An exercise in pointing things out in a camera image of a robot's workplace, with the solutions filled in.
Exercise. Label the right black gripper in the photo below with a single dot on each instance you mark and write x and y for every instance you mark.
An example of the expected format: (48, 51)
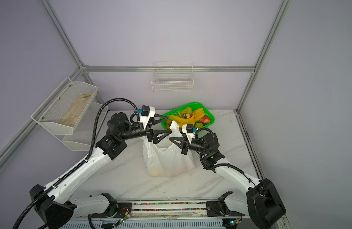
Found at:
(186, 144)

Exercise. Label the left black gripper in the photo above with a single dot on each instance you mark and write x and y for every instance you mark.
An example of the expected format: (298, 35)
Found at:
(150, 132)

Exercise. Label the white plastic bag lemon print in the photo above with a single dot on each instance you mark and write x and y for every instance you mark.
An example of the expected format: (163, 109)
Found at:
(166, 160)

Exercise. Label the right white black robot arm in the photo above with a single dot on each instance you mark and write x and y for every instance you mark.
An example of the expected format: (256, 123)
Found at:
(261, 201)

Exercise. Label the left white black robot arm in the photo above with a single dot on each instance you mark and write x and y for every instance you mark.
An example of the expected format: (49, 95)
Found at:
(52, 202)

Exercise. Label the fake yellow banana bunch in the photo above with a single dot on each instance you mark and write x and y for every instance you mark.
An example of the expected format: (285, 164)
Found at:
(197, 115)

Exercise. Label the fake green apple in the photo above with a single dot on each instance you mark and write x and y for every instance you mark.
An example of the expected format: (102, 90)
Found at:
(198, 125)

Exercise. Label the fake pink peach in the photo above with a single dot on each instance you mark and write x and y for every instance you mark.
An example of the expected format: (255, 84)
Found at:
(187, 116)

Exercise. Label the fake green starfruit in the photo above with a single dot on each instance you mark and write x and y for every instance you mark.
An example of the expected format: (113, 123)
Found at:
(187, 110)

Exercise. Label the green plastic fruit basket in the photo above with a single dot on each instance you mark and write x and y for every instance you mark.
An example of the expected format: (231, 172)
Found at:
(194, 105)

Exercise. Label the lower white mesh shelf bin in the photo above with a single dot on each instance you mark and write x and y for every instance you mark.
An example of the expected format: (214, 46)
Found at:
(81, 139)

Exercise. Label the white mesh shelf bin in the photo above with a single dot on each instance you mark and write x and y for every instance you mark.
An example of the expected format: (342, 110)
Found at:
(81, 139)
(49, 114)

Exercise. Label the beige cloth in bin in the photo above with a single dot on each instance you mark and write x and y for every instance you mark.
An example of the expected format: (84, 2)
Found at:
(72, 116)

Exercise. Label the upper white mesh shelf bin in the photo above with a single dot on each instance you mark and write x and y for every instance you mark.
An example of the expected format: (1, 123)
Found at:
(49, 114)

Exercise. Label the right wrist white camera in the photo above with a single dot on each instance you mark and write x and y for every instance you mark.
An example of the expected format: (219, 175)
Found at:
(188, 130)

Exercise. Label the wrist white camera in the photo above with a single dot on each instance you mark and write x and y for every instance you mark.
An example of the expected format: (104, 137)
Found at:
(147, 114)
(188, 130)

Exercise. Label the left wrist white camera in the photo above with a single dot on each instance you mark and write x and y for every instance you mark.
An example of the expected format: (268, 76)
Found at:
(147, 114)

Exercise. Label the white wire wall basket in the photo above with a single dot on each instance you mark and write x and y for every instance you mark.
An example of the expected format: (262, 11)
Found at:
(173, 77)

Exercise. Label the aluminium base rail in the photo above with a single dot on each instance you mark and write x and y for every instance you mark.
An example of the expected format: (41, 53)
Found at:
(165, 214)

